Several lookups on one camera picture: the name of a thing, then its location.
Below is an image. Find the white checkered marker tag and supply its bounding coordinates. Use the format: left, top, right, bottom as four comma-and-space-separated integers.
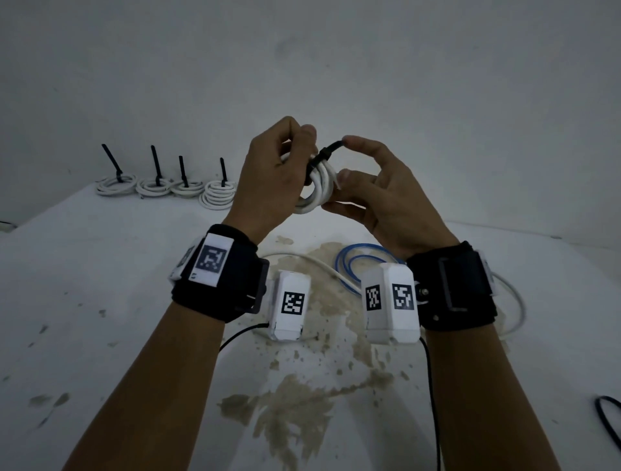
477, 250, 495, 296
168, 232, 232, 287

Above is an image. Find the person's right forearm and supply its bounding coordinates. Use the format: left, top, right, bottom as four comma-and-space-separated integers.
424, 323, 561, 471

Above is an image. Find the person's left hand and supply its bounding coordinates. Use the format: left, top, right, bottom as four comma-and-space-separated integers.
223, 116, 319, 246

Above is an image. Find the long white cable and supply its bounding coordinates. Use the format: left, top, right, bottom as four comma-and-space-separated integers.
259, 252, 527, 338

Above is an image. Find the black cable ties bunch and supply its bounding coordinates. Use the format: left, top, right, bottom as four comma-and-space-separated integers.
595, 396, 621, 452

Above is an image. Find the person's left forearm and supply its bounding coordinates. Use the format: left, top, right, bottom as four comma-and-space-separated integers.
63, 303, 226, 471

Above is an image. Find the black camera cable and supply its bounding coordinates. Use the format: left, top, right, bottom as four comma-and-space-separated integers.
419, 337, 441, 471
219, 323, 270, 353

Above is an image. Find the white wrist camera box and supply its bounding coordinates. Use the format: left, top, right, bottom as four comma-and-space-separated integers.
268, 270, 311, 343
360, 263, 430, 345

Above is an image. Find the person's right hand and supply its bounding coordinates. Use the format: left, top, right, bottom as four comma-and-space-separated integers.
321, 135, 461, 261

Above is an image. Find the black wrist strap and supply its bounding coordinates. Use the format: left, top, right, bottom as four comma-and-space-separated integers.
406, 241, 498, 333
170, 224, 270, 323

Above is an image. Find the blue cable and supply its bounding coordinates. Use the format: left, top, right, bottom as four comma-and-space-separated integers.
334, 243, 406, 294

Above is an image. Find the short white cable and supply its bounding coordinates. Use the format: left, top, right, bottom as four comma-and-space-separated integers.
281, 150, 343, 215
135, 177, 174, 199
95, 174, 138, 197
170, 180, 206, 197
199, 180, 237, 210

